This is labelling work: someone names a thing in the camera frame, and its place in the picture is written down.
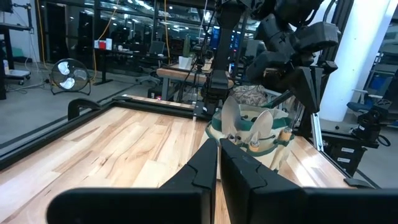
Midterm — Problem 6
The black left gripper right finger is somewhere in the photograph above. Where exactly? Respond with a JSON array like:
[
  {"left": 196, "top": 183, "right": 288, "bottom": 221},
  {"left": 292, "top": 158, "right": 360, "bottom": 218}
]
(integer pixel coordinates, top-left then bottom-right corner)
[{"left": 219, "top": 138, "right": 398, "bottom": 224}]

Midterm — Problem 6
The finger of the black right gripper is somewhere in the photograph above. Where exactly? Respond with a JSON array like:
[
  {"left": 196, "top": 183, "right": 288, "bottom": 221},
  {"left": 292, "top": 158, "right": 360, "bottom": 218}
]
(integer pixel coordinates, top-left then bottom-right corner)
[
  {"left": 306, "top": 60, "right": 339, "bottom": 114},
  {"left": 245, "top": 51, "right": 312, "bottom": 112}
]

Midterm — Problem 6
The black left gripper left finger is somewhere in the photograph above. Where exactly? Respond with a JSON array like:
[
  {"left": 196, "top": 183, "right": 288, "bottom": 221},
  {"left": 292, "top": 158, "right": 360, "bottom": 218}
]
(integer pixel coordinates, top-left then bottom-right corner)
[{"left": 45, "top": 138, "right": 218, "bottom": 224}]

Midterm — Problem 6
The cream green-trimmed gardening bag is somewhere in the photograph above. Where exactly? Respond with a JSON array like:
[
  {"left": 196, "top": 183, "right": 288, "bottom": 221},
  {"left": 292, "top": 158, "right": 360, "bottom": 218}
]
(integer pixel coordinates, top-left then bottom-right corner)
[{"left": 203, "top": 93, "right": 301, "bottom": 175}]

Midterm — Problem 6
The blue office chair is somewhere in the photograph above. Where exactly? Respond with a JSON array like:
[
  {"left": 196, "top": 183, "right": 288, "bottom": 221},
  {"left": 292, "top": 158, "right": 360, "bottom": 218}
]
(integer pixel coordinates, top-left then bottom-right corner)
[{"left": 346, "top": 89, "right": 387, "bottom": 113}]

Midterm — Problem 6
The black drawer cabinet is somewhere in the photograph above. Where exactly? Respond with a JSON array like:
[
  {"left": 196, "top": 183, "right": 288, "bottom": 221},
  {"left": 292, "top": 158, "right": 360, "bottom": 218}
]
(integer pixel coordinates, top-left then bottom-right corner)
[{"left": 320, "top": 130, "right": 381, "bottom": 177}]

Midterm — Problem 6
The wooden workbench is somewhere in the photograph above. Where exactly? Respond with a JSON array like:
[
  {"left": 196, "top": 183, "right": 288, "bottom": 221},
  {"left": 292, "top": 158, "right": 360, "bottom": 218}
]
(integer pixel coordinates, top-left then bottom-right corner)
[{"left": 155, "top": 63, "right": 234, "bottom": 102}]

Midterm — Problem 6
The black table clamp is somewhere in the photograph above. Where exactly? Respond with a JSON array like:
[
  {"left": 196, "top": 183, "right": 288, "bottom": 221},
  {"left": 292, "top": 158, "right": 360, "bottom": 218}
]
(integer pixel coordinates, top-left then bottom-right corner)
[{"left": 67, "top": 98, "right": 102, "bottom": 121}]

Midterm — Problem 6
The black office desk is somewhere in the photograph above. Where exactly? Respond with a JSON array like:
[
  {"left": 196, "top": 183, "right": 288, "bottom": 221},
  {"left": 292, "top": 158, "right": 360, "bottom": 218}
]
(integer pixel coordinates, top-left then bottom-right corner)
[{"left": 93, "top": 48, "right": 170, "bottom": 86}]

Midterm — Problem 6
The black floor fan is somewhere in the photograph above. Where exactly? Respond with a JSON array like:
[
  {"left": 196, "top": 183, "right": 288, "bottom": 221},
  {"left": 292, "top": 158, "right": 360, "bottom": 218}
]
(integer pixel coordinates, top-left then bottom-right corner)
[{"left": 49, "top": 58, "right": 92, "bottom": 96}]

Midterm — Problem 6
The grey wheeled cart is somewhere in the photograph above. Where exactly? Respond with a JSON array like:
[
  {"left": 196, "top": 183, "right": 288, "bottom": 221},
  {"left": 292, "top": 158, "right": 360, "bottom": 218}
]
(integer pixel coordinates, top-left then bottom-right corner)
[{"left": 3, "top": 68, "right": 32, "bottom": 86}]

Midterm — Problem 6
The black shelf rack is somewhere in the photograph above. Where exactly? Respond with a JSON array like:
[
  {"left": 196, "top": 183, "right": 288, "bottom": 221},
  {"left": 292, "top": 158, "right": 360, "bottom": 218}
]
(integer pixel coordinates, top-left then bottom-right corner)
[{"left": 0, "top": 0, "right": 34, "bottom": 101}]

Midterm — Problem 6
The black aluminium table frame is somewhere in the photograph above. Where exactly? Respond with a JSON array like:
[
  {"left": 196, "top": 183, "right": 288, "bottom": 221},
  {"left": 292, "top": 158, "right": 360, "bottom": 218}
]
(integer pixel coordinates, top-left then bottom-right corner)
[{"left": 0, "top": 95, "right": 324, "bottom": 171}]

